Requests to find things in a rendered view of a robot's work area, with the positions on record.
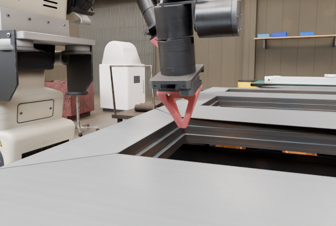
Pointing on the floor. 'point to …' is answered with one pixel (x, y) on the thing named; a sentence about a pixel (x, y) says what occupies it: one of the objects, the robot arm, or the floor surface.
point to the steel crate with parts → (70, 106)
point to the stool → (79, 112)
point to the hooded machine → (121, 77)
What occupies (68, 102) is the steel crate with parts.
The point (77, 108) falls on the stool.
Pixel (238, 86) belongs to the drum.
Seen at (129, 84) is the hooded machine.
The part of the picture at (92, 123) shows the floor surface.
